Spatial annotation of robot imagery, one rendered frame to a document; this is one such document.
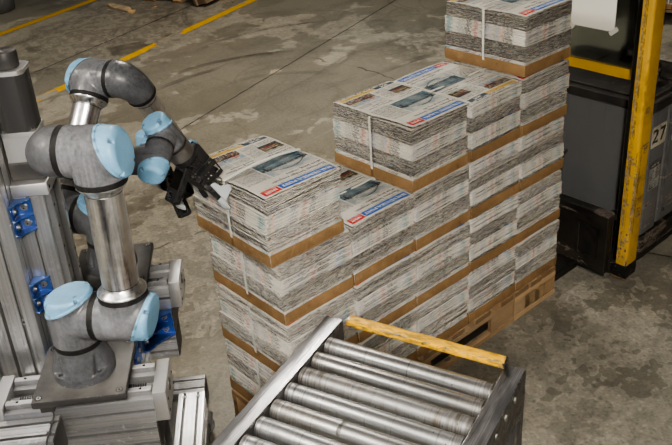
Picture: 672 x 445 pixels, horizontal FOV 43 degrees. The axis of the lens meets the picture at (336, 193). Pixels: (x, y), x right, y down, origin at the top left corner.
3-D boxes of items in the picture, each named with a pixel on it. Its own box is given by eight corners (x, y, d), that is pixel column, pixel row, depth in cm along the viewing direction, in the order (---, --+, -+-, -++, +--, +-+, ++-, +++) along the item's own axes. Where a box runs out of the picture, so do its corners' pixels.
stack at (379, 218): (233, 419, 311) (203, 221, 273) (444, 286, 379) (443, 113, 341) (302, 474, 285) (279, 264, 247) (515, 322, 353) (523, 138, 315)
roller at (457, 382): (329, 347, 224) (328, 331, 222) (501, 397, 203) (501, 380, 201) (319, 358, 220) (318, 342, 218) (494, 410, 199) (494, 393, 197)
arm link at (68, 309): (63, 321, 213) (52, 275, 207) (115, 322, 211) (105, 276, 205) (43, 351, 203) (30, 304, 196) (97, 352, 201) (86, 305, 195)
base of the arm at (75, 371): (48, 392, 204) (39, 359, 200) (60, 353, 218) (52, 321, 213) (111, 385, 205) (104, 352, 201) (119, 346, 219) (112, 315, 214)
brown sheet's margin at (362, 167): (334, 162, 305) (333, 151, 303) (389, 136, 322) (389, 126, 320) (412, 193, 280) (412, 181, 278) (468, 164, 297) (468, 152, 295)
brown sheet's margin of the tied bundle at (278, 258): (238, 250, 255) (236, 237, 253) (311, 214, 271) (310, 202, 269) (271, 269, 244) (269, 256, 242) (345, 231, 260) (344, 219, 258)
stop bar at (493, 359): (351, 319, 226) (350, 313, 225) (509, 362, 207) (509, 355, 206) (345, 326, 224) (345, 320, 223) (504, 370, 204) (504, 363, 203)
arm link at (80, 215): (112, 248, 244) (104, 206, 238) (73, 243, 248) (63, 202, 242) (134, 228, 254) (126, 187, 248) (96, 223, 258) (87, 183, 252)
